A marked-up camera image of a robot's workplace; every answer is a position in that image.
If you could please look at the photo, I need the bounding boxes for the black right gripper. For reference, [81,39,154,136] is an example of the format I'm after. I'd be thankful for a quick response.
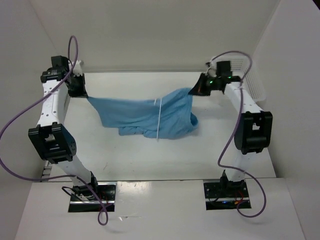
[188,72,219,97]

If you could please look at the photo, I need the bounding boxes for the light blue shorts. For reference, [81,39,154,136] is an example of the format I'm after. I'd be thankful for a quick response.
[87,88,199,140]

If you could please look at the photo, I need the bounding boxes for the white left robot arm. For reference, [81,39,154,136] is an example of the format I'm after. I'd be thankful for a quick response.
[28,55,100,201]

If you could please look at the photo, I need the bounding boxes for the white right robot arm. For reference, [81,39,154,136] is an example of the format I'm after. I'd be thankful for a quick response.
[188,60,273,197]

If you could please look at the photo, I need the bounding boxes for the white plastic basket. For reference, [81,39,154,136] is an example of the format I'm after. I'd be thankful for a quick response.
[224,55,267,102]

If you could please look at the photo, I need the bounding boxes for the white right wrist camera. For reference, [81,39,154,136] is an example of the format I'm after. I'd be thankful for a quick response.
[205,60,217,77]

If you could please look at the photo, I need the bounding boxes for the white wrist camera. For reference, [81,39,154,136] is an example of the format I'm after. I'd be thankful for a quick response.
[72,60,84,77]
[205,60,217,77]

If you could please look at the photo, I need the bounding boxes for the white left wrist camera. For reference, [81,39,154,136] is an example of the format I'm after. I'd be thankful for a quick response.
[72,60,84,77]

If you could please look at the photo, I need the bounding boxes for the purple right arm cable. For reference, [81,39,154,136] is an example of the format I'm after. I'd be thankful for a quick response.
[209,51,268,218]

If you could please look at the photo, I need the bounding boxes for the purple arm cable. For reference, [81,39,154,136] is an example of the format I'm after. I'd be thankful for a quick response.
[209,51,268,218]
[0,35,113,226]

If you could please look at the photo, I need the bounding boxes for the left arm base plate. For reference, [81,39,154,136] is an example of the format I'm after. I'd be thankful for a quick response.
[61,182,117,213]

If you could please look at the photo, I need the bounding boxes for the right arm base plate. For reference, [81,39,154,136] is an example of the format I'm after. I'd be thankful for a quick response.
[203,180,252,211]

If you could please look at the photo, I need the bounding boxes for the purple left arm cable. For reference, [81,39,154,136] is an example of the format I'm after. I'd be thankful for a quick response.
[0,35,113,226]

